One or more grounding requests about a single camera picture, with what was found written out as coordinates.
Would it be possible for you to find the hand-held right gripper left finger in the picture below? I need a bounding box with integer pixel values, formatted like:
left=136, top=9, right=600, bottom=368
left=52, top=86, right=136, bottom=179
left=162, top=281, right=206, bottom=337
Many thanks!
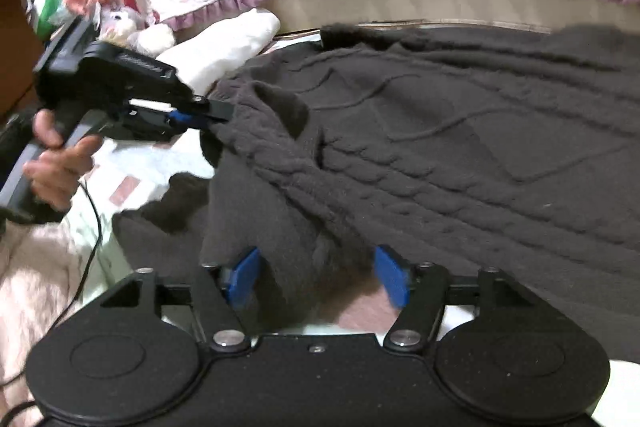
left=100, top=247, right=261, bottom=353

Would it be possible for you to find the person's left hand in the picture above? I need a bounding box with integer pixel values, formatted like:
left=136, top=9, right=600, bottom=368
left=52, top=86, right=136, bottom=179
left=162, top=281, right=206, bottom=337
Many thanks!
left=22, top=109, right=97, bottom=214

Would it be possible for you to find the green plastic item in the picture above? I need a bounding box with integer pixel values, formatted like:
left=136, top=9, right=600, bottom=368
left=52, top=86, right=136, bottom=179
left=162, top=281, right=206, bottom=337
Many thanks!
left=37, top=0, right=65, bottom=32

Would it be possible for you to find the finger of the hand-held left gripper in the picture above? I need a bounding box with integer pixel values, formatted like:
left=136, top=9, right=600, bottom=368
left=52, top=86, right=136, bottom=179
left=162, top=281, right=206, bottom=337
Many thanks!
left=167, top=97, right=234, bottom=130

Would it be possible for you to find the black cable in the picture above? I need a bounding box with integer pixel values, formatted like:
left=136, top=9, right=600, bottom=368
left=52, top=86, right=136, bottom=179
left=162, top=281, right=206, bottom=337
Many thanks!
left=0, top=179, right=104, bottom=414

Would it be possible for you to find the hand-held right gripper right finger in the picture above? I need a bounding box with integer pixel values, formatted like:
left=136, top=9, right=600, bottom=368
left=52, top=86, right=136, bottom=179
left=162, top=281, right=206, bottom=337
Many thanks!
left=375, top=244, right=538, bottom=353

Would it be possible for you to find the dark brown knit sweater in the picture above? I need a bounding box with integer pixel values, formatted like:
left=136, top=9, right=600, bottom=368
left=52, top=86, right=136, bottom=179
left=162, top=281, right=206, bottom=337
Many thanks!
left=112, top=22, right=640, bottom=373

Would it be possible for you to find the grey plush bunny toy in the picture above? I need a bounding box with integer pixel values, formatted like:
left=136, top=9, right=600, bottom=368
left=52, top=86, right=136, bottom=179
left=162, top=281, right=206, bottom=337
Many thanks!
left=65, top=0, right=176, bottom=56

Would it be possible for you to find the white folded cloth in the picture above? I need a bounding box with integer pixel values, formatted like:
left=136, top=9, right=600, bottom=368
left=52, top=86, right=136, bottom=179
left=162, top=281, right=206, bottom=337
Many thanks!
left=155, top=7, right=281, bottom=95

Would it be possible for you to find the pink fleece clothing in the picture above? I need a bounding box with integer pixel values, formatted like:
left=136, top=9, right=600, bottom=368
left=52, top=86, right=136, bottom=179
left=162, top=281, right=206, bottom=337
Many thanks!
left=0, top=222, right=86, bottom=414

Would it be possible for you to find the beige bed base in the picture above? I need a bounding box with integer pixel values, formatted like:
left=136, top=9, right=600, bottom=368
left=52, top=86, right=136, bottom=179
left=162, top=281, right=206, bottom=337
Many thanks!
left=270, top=0, right=640, bottom=35

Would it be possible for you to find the brown wooden cabinet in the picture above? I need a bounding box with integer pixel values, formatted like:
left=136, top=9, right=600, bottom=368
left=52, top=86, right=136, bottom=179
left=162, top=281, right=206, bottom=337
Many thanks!
left=0, top=0, right=43, bottom=118

